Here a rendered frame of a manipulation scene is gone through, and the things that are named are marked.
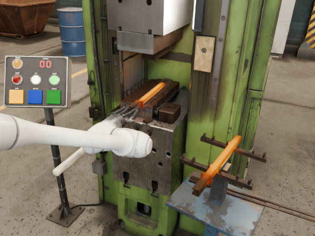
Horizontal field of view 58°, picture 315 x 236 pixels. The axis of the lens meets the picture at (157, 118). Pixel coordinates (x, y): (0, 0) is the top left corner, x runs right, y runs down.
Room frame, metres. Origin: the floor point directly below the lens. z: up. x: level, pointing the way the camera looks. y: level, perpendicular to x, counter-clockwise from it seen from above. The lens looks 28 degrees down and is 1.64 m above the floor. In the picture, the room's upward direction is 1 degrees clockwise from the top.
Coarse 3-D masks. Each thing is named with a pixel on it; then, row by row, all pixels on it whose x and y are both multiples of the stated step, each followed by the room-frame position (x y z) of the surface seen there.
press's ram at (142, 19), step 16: (112, 0) 1.43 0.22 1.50; (128, 0) 1.40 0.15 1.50; (144, 0) 1.37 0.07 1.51; (160, 0) 1.34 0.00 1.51; (176, 0) 1.47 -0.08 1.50; (192, 0) 1.70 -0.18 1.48; (112, 16) 1.43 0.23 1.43; (128, 16) 1.40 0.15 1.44; (144, 16) 1.37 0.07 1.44; (160, 16) 1.33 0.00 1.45; (176, 16) 1.48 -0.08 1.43; (144, 32) 1.37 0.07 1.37; (160, 32) 1.33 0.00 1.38
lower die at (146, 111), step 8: (152, 80) 1.78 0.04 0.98; (160, 80) 1.76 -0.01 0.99; (144, 88) 1.60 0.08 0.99; (152, 88) 1.58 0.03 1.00; (160, 88) 1.59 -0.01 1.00; (168, 88) 1.61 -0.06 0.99; (176, 88) 1.69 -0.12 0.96; (128, 96) 1.50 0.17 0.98; (136, 96) 1.48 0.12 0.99; (152, 96) 1.47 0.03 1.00; (160, 96) 1.49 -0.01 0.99; (120, 104) 1.42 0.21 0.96; (128, 104) 1.40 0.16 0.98; (144, 104) 1.37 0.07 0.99; (152, 104) 1.38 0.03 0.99; (160, 104) 1.45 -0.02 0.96; (144, 112) 1.37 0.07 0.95; (152, 112) 1.35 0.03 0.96
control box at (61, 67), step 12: (12, 60) 1.50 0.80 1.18; (24, 60) 1.50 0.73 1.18; (36, 60) 1.50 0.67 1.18; (48, 60) 1.50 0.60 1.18; (60, 60) 1.51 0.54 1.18; (12, 72) 1.47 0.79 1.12; (24, 72) 1.47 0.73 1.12; (36, 72) 1.47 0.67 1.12; (48, 72) 1.47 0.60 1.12; (60, 72) 1.48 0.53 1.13; (12, 84) 1.43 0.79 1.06; (24, 84) 1.43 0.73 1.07; (36, 84) 1.44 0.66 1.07; (48, 84) 1.44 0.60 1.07; (60, 84) 1.44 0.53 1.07; (24, 96) 1.40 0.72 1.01
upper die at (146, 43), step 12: (120, 36) 1.42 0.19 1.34; (132, 36) 1.39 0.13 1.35; (144, 36) 1.37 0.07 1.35; (156, 36) 1.38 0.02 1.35; (168, 36) 1.52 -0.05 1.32; (180, 36) 1.70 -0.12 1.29; (120, 48) 1.42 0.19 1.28; (132, 48) 1.39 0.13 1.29; (144, 48) 1.37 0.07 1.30; (156, 48) 1.38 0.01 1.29
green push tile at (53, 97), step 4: (48, 92) 1.41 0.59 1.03; (52, 92) 1.41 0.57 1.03; (56, 92) 1.41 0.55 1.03; (60, 92) 1.42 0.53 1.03; (48, 96) 1.40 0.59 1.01; (52, 96) 1.40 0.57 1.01; (56, 96) 1.40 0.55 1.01; (60, 96) 1.40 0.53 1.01; (48, 100) 1.39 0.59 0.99; (52, 100) 1.39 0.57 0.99; (56, 100) 1.39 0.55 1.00; (60, 100) 1.40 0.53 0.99
